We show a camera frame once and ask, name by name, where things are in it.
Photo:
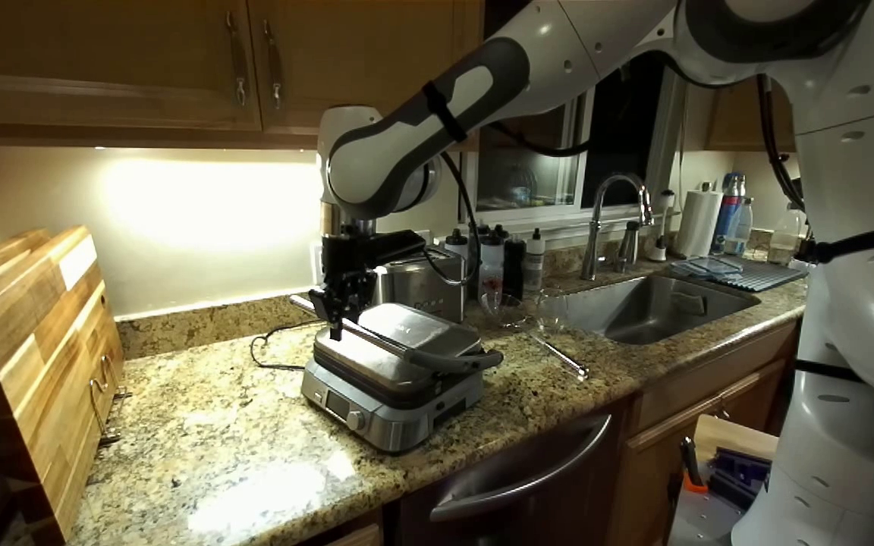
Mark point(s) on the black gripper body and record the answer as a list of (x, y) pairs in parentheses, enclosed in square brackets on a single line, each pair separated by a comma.
[(346, 261)]

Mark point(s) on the silver sandwich maker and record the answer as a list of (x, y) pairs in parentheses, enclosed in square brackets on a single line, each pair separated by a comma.
[(396, 369)]

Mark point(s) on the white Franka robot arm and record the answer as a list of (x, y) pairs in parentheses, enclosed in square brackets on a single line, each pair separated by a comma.
[(577, 50)]

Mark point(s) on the stainless steel toaster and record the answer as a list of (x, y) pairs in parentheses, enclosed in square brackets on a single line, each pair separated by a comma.
[(426, 282)]

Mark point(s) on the white bottle with black cap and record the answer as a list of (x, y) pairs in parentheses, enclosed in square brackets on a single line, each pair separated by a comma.
[(492, 257)]

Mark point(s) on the white bottle with grey label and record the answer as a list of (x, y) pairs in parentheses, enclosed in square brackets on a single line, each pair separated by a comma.
[(536, 261)]

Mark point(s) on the metal kitchen utensil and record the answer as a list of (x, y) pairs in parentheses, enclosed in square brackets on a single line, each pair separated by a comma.
[(561, 355)]

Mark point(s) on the white framed window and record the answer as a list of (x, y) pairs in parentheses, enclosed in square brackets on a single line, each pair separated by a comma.
[(539, 176)]

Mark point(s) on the wooden upper cabinet door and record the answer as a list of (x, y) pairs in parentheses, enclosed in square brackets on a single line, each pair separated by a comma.
[(93, 60), (364, 50)]

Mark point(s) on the wooden cabinet door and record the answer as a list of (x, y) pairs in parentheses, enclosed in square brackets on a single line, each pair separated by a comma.
[(690, 465), (93, 60), (364, 50)]

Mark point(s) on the stainless steel sink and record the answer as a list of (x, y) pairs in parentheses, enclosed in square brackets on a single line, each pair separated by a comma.
[(650, 304)]

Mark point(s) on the chrome kitchen faucet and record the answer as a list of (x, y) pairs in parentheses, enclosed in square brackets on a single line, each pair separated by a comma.
[(638, 199)]

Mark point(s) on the striped wooden cutting board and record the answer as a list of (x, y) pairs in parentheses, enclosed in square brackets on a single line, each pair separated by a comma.
[(37, 345)]

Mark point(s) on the white paper towel roll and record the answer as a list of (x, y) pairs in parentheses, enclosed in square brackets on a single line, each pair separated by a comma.
[(700, 222)]

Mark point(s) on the wooden drawer front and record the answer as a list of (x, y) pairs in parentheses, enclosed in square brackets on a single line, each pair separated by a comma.
[(714, 374)]

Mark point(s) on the wooden lower cabinet door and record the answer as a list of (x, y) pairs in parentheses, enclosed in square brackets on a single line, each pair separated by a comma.
[(690, 465)]

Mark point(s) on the blue and red thermos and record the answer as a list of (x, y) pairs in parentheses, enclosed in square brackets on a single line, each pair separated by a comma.
[(733, 214)]

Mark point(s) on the grey dish drying mat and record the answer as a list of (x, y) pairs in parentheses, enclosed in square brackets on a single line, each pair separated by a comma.
[(743, 272)]

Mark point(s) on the cardboard box with tools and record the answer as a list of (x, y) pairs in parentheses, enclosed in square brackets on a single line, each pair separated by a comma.
[(727, 458)]

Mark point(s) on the wooden upper cabinet by window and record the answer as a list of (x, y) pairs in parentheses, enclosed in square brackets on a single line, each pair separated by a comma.
[(734, 123)]

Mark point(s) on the white wall outlet with plug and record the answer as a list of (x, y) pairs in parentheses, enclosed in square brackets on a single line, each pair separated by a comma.
[(315, 266)]

